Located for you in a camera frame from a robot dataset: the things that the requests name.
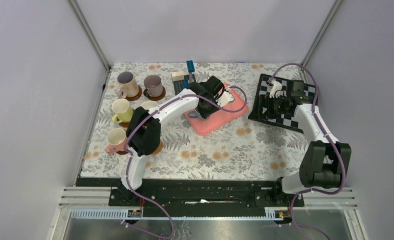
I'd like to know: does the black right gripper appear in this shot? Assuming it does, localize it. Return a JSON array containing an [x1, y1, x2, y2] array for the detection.
[[247, 94, 289, 121]]

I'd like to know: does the mauve mug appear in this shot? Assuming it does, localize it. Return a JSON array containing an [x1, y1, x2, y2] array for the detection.
[[144, 74, 163, 98]]

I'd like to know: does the dark brown wooden coaster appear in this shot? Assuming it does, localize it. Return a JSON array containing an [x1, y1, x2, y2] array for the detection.
[[118, 122, 130, 128], [124, 86, 143, 101], [143, 87, 166, 101]]

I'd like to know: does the light wooden coaster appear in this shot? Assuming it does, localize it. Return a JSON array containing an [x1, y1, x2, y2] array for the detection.
[[151, 140, 163, 155]]

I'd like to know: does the tall pink beige mug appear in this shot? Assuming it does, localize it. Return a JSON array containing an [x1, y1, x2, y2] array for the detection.
[[116, 71, 139, 99]]

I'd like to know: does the yellow mug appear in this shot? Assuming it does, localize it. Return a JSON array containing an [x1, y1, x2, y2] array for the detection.
[[111, 99, 134, 124]]

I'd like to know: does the blue floral mug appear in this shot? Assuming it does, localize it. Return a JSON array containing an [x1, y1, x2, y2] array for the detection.
[[187, 110, 202, 119]]

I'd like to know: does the white cream cup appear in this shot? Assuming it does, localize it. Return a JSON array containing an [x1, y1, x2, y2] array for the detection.
[[139, 100, 159, 110]]

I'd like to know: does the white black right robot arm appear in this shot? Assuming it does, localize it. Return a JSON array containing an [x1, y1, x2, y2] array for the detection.
[[260, 78, 351, 206]]

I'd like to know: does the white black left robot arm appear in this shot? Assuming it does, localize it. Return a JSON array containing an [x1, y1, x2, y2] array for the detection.
[[120, 76, 234, 206]]

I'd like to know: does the black white chessboard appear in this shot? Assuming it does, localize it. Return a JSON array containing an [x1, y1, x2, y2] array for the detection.
[[248, 74, 303, 133]]

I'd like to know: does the building block model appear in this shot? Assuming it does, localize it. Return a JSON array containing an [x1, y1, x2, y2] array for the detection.
[[171, 60, 196, 95]]

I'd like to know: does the pink plastic tray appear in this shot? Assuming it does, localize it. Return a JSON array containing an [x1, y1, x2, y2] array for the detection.
[[181, 83, 248, 136]]

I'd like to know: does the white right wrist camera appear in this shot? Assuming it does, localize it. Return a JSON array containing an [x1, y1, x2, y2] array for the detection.
[[269, 80, 284, 99]]

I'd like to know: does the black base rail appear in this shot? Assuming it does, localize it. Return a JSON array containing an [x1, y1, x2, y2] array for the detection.
[[109, 179, 293, 217]]

